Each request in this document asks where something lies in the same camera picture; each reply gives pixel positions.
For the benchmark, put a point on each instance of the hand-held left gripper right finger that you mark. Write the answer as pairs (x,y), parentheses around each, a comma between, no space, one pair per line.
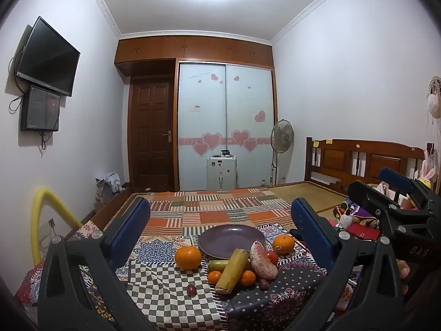
(308,227)

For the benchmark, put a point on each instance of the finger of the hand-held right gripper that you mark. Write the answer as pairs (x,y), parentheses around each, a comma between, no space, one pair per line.
(372,198)
(396,176)

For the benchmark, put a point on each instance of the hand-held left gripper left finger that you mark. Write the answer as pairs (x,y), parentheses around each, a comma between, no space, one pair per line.
(132,227)

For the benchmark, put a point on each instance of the large orange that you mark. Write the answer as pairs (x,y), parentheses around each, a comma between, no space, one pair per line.
(283,244)
(187,258)

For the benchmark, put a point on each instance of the red tomato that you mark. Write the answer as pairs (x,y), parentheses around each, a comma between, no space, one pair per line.
(273,257)

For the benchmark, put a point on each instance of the peeled pomelo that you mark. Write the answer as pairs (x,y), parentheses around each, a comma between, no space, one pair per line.
(262,263)

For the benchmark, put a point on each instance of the purple round plate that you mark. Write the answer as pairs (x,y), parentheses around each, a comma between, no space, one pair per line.
(224,239)

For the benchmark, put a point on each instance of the yellow sugarcane piece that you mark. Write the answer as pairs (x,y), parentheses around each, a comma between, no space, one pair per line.
(232,270)

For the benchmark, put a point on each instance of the small mandarin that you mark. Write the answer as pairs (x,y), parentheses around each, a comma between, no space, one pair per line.
(214,278)
(248,278)

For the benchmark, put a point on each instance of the person's right hand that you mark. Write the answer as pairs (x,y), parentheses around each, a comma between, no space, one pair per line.
(403,275)

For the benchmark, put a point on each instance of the wooden bed footboard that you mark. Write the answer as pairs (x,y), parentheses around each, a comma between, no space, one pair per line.
(110,210)

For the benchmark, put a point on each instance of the bunny ear plush toy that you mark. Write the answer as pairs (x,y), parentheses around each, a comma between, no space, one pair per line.
(425,177)

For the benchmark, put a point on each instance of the woven bamboo bed mat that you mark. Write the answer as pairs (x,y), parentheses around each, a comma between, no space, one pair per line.
(310,194)

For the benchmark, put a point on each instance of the red box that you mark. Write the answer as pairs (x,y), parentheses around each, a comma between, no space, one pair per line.
(363,231)

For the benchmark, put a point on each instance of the white plastic bottle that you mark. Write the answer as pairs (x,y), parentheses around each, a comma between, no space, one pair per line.
(345,221)

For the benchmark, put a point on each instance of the wooden bed headboard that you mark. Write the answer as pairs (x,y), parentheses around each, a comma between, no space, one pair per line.
(361,158)

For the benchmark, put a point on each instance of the pile of clothes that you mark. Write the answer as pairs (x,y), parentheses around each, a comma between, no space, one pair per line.
(108,186)

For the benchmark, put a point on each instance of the patterned patchwork tablecloth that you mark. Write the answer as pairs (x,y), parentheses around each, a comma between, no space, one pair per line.
(165,293)

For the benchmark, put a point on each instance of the patchwork striped blanket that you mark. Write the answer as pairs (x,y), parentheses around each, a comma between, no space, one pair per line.
(213,210)

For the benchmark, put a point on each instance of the pink fluffy hanging ornament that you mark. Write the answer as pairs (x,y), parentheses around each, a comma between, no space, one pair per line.
(434,100)

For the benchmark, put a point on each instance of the standing electric fan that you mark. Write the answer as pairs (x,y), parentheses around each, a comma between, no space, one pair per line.
(281,138)

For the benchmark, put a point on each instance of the brown wooden door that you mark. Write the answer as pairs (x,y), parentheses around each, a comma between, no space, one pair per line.
(151,134)

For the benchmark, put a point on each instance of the yellow hoop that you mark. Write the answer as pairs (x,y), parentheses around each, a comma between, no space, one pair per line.
(36,213)

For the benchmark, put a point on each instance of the white box appliance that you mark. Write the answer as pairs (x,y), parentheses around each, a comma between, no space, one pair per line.
(221,174)

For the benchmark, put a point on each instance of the sliding wardrobe with heart stickers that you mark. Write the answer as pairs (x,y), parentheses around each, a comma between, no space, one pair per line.
(224,117)

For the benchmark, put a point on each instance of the wooden overhead cabinet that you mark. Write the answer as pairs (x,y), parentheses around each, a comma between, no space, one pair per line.
(193,50)

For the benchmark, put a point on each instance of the small black wall monitor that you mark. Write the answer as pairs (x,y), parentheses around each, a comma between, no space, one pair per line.
(39,110)

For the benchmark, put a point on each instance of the black wall television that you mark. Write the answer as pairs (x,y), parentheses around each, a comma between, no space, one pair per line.
(48,57)

